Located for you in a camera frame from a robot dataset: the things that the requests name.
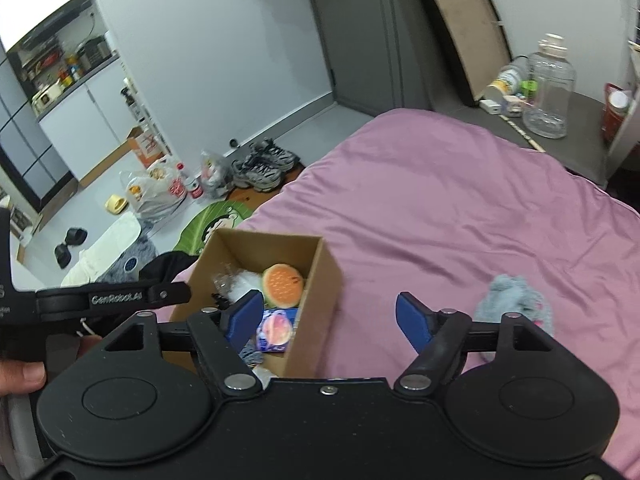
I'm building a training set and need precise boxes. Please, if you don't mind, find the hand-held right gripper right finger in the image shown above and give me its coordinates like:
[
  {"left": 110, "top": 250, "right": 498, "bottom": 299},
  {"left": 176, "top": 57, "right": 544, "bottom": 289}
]
[{"left": 393, "top": 290, "right": 557, "bottom": 397}]

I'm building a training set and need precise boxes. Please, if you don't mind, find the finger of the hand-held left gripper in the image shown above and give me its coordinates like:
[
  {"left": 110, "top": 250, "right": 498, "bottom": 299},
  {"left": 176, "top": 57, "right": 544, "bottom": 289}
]
[{"left": 38, "top": 281, "right": 194, "bottom": 323}]

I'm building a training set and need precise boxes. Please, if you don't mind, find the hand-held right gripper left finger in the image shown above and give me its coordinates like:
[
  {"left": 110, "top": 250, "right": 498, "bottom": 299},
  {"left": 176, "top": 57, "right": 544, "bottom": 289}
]
[{"left": 101, "top": 290, "right": 265, "bottom": 397}]

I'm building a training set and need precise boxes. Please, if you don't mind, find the blue tissue packet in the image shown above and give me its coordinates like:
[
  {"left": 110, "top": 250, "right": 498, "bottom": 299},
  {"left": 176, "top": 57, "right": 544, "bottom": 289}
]
[{"left": 255, "top": 308, "right": 300, "bottom": 354}]

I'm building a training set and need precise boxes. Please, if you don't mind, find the blue knitted cloth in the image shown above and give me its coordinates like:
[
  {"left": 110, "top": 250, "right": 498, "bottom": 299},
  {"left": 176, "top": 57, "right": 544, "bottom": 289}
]
[{"left": 237, "top": 342, "right": 266, "bottom": 366}]

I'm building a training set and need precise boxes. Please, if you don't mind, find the burger squishy toy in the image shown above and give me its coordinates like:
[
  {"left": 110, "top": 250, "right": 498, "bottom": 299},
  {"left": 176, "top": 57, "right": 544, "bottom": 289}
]
[{"left": 262, "top": 263, "right": 305, "bottom": 310}]

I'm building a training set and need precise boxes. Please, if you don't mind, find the brown cardboard box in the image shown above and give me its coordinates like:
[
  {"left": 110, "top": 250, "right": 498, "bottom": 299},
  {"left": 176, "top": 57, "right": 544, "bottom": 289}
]
[{"left": 169, "top": 228, "right": 345, "bottom": 381}]

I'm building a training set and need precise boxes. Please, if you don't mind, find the blue-grey plush toy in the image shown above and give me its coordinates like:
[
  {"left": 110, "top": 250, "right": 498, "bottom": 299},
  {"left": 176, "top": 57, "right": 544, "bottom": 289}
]
[{"left": 472, "top": 273, "right": 556, "bottom": 364}]

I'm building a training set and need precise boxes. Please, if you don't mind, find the person's left hand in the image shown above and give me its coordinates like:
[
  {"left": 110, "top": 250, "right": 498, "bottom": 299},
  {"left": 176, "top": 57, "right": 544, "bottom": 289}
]
[{"left": 0, "top": 334, "right": 104, "bottom": 398}]

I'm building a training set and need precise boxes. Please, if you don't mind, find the grey fluffy rug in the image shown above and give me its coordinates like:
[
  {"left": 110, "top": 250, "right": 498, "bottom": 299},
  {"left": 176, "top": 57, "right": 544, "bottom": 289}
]
[{"left": 102, "top": 233, "right": 159, "bottom": 286}]

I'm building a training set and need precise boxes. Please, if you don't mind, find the white cushion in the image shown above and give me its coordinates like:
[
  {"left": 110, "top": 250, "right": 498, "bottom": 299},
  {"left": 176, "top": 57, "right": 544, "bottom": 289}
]
[{"left": 62, "top": 209, "right": 144, "bottom": 286}]

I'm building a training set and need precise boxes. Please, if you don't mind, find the black clothing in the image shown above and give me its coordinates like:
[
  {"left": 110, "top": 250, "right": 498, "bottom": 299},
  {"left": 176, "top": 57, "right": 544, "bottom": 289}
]
[{"left": 139, "top": 251, "right": 201, "bottom": 286}]

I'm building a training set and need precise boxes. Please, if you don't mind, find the green cartoon floor mat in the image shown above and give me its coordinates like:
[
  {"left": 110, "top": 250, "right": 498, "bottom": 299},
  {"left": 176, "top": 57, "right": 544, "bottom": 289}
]
[{"left": 177, "top": 199, "right": 254, "bottom": 256}]

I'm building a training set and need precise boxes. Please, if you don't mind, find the white red-print plastic bag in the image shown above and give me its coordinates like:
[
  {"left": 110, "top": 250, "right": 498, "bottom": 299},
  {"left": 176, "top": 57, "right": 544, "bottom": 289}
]
[{"left": 118, "top": 159, "right": 189, "bottom": 224}]

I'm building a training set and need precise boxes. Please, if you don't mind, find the pink bed sheet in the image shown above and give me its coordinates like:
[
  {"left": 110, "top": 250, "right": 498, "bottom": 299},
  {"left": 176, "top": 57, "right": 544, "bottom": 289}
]
[{"left": 169, "top": 107, "right": 640, "bottom": 462}]

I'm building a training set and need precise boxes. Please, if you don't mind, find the red label water bottle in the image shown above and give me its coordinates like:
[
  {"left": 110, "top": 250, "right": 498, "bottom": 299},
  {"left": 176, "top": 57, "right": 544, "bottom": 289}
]
[{"left": 175, "top": 162, "right": 204, "bottom": 201}]

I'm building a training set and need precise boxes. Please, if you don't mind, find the grey sneaker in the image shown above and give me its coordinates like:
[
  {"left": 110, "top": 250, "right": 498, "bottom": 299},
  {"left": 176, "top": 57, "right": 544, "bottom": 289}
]
[
  {"left": 247, "top": 139, "right": 301, "bottom": 171},
  {"left": 231, "top": 157, "right": 284, "bottom": 191}
]

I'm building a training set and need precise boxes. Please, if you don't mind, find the clear plastic bag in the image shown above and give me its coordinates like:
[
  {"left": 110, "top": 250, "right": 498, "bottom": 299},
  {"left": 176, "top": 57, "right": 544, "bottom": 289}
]
[{"left": 199, "top": 149, "right": 236, "bottom": 199}]

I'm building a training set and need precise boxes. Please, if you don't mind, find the orange white cardboard box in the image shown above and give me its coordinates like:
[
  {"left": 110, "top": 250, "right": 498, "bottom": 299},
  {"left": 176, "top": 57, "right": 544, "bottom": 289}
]
[{"left": 125, "top": 126, "right": 164, "bottom": 169}]

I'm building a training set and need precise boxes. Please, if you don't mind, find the white kitchen cabinet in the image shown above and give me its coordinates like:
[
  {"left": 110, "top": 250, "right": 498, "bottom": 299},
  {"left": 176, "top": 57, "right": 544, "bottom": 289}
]
[{"left": 37, "top": 52, "right": 169, "bottom": 181}]

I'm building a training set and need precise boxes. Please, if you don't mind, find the white rice cooker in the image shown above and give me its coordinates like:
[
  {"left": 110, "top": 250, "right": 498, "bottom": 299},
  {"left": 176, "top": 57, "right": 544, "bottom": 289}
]
[{"left": 30, "top": 82, "right": 64, "bottom": 114}]

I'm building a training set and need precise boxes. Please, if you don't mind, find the wooden ruler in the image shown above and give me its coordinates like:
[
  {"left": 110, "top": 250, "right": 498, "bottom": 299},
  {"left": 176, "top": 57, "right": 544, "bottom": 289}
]
[{"left": 499, "top": 113, "right": 546, "bottom": 152}]

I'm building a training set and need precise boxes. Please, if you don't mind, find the large clear water jug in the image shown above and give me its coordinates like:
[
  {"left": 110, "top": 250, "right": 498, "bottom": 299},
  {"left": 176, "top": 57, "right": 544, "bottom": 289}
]
[{"left": 522, "top": 33, "right": 577, "bottom": 140}]

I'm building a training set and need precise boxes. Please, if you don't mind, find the range hood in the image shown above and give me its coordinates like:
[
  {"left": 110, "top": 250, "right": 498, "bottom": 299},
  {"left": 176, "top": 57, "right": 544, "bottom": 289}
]
[{"left": 19, "top": 2, "right": 96, "bottom": 49}]

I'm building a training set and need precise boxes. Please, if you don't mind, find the red container white lid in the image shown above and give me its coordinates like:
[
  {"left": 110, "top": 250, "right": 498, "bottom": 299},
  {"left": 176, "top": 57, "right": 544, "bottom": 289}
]
[{"left": 601, "top": 83, "right": 634, "bottom": 146}]

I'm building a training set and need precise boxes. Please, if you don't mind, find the grey door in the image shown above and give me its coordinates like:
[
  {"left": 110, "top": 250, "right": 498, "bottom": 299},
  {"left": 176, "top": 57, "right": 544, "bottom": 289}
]
[{"left": 304, "top": 0, "right": 436, "bottom": 111}]

